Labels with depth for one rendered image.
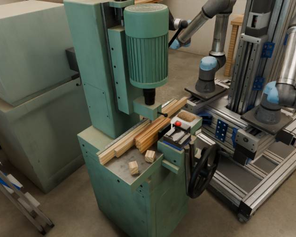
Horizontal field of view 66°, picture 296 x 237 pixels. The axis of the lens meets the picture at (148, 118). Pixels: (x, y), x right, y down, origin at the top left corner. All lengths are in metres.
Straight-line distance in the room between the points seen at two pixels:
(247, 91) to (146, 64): 0.90
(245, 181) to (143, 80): 1.29
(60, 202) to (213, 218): 1.25
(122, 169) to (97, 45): 0.56
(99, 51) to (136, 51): 0.21
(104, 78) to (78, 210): 1.26
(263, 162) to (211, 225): 0.68
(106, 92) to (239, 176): 1.30
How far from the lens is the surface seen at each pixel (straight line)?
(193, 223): 1.93
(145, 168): 1.03
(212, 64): 1.66
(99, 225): 1.96
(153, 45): 0.92
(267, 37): 1.57
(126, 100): 1.13
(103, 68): 1.10
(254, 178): 2.02
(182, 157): 1.04
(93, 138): 1.38
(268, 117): 1.51
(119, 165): 1.06
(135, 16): 0.89
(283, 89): 1.18
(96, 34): 1.06
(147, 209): 1.31
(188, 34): 1.69
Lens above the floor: 1.68
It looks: 36 degrees down
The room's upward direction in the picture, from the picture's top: 3 degrees counter-clockwise
